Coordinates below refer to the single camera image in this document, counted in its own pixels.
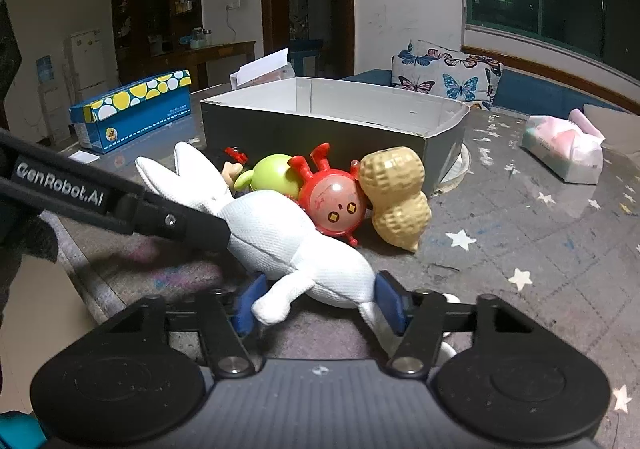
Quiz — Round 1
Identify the butterfly print pillow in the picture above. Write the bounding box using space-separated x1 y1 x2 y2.
390 40 502 109

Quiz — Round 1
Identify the black-haired girl doll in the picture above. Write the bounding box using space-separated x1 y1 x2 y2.
204 146 248 194

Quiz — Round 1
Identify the dark wooden shelf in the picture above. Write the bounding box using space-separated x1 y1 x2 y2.
111 0 203 84

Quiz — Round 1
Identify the green alien toy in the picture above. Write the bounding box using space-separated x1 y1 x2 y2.
233 154 303 200

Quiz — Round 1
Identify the wooden side table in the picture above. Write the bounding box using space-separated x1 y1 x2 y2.
144 41 256 92

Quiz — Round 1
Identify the red round figure toy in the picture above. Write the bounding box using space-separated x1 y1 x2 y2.
288 143 369 247

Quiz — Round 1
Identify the white refrigerator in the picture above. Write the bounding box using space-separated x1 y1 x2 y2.
63 29 108 104

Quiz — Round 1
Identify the pastel tissue pack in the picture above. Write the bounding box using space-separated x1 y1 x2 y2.
521 109 605 185

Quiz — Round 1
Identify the blue sofa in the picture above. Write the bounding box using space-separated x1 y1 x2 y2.
344 64 627 119

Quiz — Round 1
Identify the grey cushion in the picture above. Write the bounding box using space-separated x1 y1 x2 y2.
582 104 640 163

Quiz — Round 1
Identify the white paper card holder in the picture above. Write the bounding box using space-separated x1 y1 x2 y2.
230 48 295 91

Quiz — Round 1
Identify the blue yellow tissue box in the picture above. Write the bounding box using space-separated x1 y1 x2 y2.
68 69 192 154

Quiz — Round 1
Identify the grey knit gloved hand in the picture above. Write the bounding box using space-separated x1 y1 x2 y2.
0 213 58 316

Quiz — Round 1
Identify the white plush rabbit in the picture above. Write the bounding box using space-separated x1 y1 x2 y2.
136 142 400 355

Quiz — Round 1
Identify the grey white cardboard tray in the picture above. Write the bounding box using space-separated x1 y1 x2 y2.
201 76 471 196

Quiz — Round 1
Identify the tan peanut toy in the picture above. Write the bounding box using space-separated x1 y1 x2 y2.
358 146 432 254

